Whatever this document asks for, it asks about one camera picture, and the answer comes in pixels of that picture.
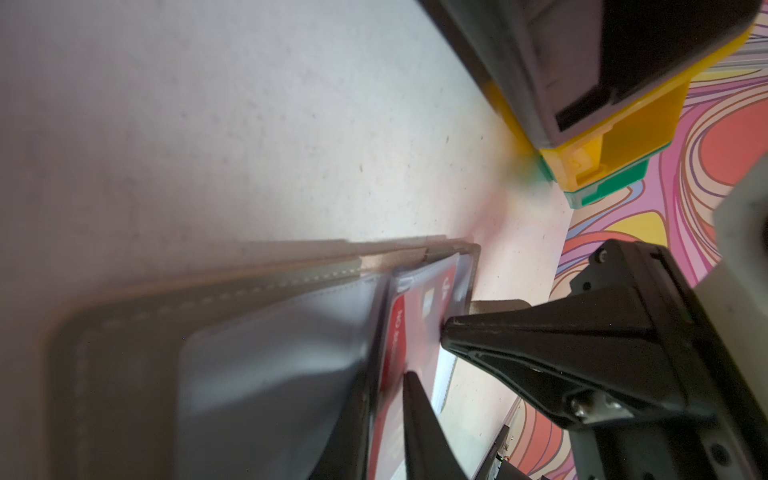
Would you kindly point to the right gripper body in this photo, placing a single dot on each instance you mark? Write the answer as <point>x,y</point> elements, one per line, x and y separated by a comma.
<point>729,438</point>

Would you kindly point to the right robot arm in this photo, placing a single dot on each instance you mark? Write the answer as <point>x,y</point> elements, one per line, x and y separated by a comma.
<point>734,293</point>

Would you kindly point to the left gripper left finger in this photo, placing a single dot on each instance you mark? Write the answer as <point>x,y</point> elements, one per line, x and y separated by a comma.
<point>346,453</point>

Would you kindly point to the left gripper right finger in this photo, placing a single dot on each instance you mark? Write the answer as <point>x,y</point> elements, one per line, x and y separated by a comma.
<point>427,453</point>

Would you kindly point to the yellow plastic bin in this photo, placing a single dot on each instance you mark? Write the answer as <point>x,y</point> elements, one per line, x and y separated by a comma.
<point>650,120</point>

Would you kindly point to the black plastic bin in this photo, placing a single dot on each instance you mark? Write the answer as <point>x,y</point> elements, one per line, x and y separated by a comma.
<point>564,66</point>

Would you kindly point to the red credit card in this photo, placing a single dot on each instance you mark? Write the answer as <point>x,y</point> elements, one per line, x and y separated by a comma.
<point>419,301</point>

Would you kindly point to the green plastic bin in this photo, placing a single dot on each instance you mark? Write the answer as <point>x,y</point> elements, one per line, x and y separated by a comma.
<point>597,169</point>

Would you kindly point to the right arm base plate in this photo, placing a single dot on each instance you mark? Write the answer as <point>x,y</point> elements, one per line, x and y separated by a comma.
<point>494,466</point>

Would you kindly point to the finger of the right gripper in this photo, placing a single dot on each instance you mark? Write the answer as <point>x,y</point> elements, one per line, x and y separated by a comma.
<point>596,395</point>
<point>619,322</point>

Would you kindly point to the grey card holder wallet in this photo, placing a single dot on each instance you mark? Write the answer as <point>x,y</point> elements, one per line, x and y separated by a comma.
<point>238,377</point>

